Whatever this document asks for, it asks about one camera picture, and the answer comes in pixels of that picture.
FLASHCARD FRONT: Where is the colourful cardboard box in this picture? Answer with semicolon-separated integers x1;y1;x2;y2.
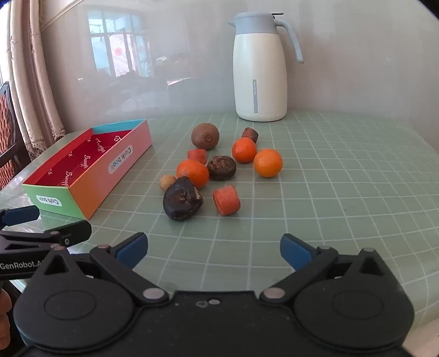
21;119;153;220

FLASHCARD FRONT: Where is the mandarin orange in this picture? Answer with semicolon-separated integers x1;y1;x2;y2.
253;148;284;178
232;137;257;164
176;159;210;190

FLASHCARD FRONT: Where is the person's left hand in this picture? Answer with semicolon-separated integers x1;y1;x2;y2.
0;290;13;349

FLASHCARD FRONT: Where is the brown kiwi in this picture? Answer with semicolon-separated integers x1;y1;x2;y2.
191;123;220;150

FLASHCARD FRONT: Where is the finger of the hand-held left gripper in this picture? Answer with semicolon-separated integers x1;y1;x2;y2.
0;220;92;255
0;205;40;229

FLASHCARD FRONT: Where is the beige lace curtain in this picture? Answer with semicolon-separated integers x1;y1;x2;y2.
0;0;67;162

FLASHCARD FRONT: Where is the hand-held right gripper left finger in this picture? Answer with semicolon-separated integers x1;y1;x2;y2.
44;232;169;305

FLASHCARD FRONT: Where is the white thermos jug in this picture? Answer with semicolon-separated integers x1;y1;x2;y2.
227;12;304;122

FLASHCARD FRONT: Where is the large orange carrot piece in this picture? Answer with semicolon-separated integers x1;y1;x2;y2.
213;185;241;216

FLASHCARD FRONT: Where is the small tan longan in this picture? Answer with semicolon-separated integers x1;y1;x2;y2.
159;174;178;192

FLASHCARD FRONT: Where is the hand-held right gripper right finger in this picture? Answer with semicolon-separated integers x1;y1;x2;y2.
260;233;386;305

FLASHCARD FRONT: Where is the wooden chair with orange cushion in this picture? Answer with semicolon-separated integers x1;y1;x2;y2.
0;81;31;189

